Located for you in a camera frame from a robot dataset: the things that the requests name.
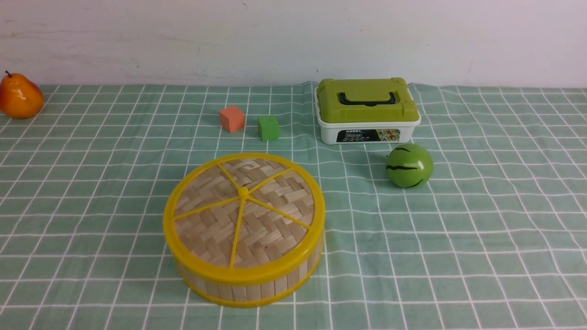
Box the yellow woven steamer lid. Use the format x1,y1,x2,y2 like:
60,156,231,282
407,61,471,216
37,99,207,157
163,153,326,286

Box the yellow bamboo steamer basket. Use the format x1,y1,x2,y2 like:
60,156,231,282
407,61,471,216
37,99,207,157
174,239,324,308

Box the green foam cube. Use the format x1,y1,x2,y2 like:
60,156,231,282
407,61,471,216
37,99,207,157
257,115,280,142

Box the orange foam cube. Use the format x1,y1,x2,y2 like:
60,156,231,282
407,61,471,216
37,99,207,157
219,106,245,133

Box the green white lidded box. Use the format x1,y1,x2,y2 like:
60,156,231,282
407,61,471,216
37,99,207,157
315,77,421,145

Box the green toy watermelon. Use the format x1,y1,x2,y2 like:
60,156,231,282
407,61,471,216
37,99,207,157
386,143,434,189

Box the green checkered tablecloth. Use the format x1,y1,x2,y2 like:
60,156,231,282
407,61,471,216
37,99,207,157
0,82,587,330

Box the orange toy pear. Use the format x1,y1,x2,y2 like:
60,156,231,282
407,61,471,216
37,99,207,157
0,71,44,120

